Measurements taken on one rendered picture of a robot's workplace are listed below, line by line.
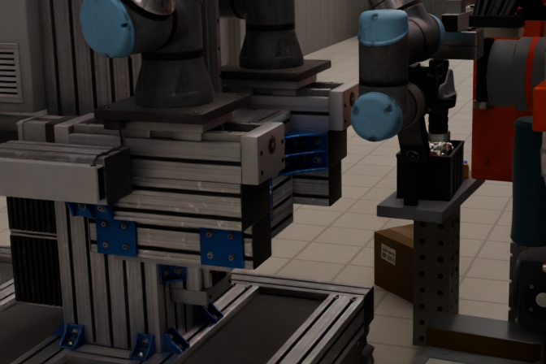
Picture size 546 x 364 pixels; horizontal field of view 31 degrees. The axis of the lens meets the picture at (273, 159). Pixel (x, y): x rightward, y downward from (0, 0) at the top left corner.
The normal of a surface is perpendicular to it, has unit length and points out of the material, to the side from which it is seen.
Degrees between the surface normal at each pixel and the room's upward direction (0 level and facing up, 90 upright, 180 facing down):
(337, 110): 90
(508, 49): 41
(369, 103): 90
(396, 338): 0
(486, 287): 0
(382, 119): 90
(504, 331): 0
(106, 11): 95
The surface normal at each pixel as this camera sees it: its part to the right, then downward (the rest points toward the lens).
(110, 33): -0.57, 0.29
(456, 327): -0.03, -0.97
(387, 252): -0.87, 0.14
